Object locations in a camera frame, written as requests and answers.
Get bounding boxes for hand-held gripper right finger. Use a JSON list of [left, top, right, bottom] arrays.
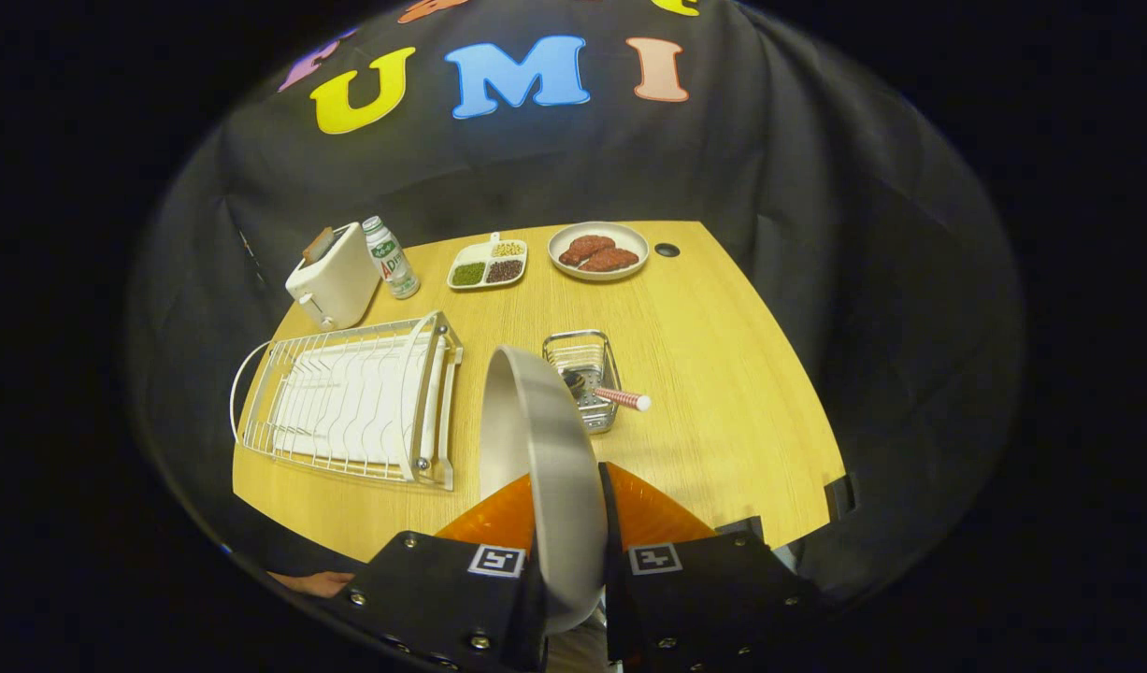
[[597, 462, 823, 673]]

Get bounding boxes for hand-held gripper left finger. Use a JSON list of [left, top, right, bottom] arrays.
[[323, 472, 549, 673]]

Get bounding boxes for beige round plate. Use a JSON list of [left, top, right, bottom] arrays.
[[480, 345, 609, 637]]

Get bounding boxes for spoon with red patterned handle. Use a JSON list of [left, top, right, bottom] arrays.
[[562, 369, 652, 413]]

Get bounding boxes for small metal wire basket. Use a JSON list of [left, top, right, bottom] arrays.
[[542, 329, 624, 435]]

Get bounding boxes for metal wire dish rack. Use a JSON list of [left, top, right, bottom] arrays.
[[229, 310, 465, 493]]

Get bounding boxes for beige dish with meat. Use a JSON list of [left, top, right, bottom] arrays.
[[548, 221, 651, 282]]

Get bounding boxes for white drip tray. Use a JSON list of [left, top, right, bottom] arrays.
[[272, 335, 448, 468]]

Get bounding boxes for red raw meat piece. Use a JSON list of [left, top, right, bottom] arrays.
[[579, 247, 640, 273], [559, 235, 617, 267]]

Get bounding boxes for white divided snack tray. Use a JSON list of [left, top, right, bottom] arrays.
[[446, 232, 529, 292]]

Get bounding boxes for white toaster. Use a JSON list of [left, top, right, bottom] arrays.
[[285, 222, 382, 331]]

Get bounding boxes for white bottle with green label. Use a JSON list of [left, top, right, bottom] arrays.
[[362, 216, 422, 300]]

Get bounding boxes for black backdrop cloth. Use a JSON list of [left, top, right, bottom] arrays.
[[129, 0, 1023, 609]]

